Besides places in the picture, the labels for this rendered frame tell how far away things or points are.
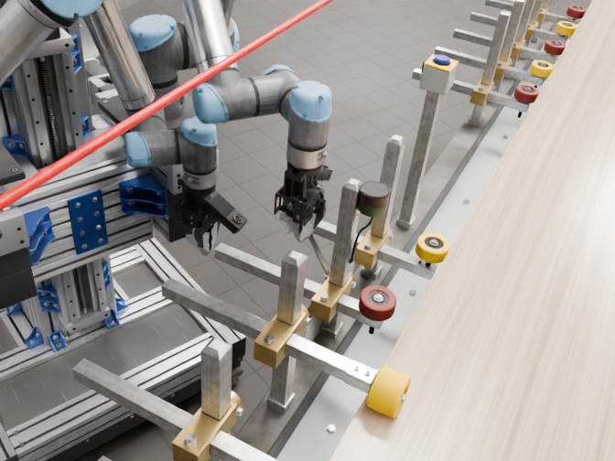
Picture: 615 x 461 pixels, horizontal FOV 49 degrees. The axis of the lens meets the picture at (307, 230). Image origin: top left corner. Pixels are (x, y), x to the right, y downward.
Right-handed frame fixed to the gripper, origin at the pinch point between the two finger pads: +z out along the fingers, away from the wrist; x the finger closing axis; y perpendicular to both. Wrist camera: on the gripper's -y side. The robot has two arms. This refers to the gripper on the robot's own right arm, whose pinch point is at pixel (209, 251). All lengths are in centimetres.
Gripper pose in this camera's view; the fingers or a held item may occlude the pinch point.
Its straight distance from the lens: 165.4
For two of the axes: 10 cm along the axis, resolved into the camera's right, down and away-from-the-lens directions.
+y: -8.8, -3.5, 3.2
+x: -4.6, 5.2, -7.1
